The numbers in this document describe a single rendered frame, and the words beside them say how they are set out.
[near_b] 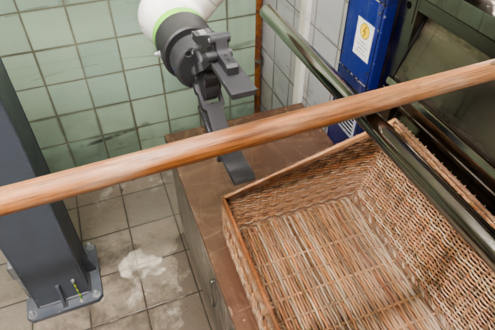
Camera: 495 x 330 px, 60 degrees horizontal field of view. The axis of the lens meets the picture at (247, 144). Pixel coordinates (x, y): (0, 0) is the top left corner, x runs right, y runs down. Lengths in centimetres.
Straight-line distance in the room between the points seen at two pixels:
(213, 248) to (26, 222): 61
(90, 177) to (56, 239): 108
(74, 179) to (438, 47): 82
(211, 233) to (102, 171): 73
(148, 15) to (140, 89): 121
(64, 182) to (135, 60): 142
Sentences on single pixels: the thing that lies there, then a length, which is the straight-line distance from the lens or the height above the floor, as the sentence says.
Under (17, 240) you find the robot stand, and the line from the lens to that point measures 155.
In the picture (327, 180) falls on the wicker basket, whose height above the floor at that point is 69.
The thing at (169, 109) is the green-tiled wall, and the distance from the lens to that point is 204.
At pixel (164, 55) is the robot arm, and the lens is 67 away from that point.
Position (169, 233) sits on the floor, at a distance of 193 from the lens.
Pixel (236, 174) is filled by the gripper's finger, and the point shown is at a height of 113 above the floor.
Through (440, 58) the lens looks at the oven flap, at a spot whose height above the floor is 104.
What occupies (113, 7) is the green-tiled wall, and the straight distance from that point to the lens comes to 177.
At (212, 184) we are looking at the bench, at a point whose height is 58.
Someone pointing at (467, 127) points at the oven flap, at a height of 96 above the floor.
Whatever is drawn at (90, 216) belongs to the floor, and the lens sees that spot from 208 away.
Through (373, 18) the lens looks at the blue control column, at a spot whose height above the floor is 105.
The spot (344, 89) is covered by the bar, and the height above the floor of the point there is 117.
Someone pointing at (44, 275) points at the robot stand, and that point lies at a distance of 171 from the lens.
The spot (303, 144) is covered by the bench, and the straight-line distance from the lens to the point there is 144.
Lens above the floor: 153
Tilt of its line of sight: 42 degrees down
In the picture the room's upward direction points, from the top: straight up
